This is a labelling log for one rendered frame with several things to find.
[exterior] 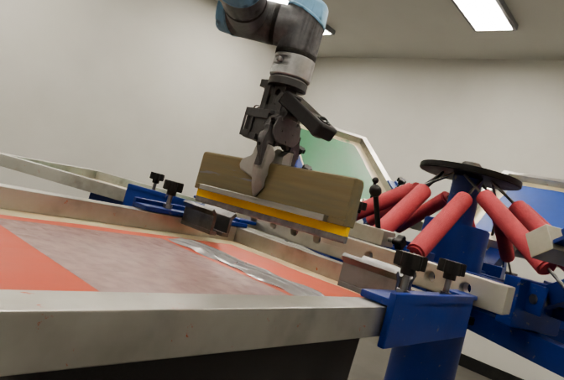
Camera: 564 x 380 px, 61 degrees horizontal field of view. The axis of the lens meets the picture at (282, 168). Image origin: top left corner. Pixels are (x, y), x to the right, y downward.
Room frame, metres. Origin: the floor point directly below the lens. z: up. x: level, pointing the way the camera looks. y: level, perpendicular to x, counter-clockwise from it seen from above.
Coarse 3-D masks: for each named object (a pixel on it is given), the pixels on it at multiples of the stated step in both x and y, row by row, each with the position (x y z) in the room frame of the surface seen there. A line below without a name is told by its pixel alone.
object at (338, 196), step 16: (208, 160) 0.94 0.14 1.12; (224, 160) 0.91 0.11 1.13; (240, 160) 0.88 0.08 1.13; (208, 176) 0.93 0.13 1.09; (224, 176) 0.90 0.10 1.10; (240, 176) 0.87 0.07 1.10; (272, 176) 0.82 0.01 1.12; (288, 176) 0.80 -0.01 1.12; (304, 176) 0.78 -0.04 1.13; (320, 176) 0.76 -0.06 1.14; (336, 176) 0.74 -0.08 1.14; (240, 192) 0.86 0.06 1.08; (272, 192) 0.81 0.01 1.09; (288, 192) 0.79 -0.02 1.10; (304, 192) 0.77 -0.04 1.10; (320, 192) 0.75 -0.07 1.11; (336, 192) 0.73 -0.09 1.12; (352, 192) 0.72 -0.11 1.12; (304, 208) 0.77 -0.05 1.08; (320, 208) 0.75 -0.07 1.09; (336, 208) 0.73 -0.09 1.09; (352, 208) 0.72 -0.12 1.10; (336, 224) 0.72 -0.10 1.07; (352, 224) 0.73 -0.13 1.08
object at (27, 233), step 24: (0, 216) 0.70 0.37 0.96; (0, 240) 0.57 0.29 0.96; (24, 240) 0.60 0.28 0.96; (48, 240) 0.63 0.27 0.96; (72, 240) 0.68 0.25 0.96; (96, 240) 0.72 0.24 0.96; (120, 240) 0.77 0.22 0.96; (144, 240) 0.84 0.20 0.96; (168, 240) 0.91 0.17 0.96; (216, 264) 0.79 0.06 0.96; (264, 264) 0.93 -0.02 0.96
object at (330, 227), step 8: (200, 192) 0.95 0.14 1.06; (208, 192) 0.93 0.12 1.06; (224, 200) 0.90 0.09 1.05; (232, 200) 0.89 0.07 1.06; (240, 200) 0.87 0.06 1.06; (248, 208) 0.86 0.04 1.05; (256, 208) 0.85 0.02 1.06; (264, 208) 0.83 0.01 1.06; (272, 208) 0.82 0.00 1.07; (280, 216) 0.81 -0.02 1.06; (288, 216) 0.80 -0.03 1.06; (296, 216) 0.78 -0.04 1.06; (304, 216) 0.77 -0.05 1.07; (304, 224) 0.77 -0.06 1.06; (312, 224) 0.76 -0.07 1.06; (320, 224) 0.75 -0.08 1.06; (328, 224) 0.74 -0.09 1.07; (336, 232) 0.73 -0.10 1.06; (344, 232) 0.72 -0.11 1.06
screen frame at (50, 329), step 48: (0, 192) 0.76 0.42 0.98; (48, 192) 0.84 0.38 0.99; (240, 240) 1.15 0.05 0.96; (0, 336) 0.27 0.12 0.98; (48, 336) 0.29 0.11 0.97; (96, 336) 0.31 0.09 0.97; (144, 336) 0.34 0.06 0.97; (192, 336) 0.38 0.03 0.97; (240, 336) 0.42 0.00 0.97; (288, 336) 0.47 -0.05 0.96; (336, 336) 0.53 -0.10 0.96
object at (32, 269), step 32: (0, 256) 0.50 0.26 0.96; (32, 256) 0.54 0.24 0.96; (64, 256) 0.57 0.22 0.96; (96, 256) 0.62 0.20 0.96; (0, 288) 0.41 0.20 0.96; (32, 288) 0.43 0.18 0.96; (64, 288) 0.45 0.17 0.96; (96, 288) 0.48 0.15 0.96; (128, 288) 0.51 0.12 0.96; (160, 288) 0.55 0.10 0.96; (192, 288) 0.59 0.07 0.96; (224, 288) 0.63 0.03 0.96; (256, 288) 0.69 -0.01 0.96; (320, 288) 0.83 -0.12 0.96
